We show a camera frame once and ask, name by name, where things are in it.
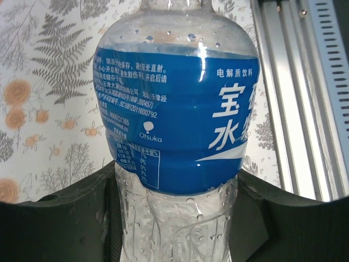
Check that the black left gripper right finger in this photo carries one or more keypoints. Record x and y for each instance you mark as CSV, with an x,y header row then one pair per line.
x,y
300,232

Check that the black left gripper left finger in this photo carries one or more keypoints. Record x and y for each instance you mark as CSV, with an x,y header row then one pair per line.
x,y
54,232

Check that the clear bottle blue label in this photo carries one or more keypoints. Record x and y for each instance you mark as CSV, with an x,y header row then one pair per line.
x,y
177,109

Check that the long aluminium base rail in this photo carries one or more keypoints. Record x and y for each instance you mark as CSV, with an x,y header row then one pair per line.
x,y
294,109

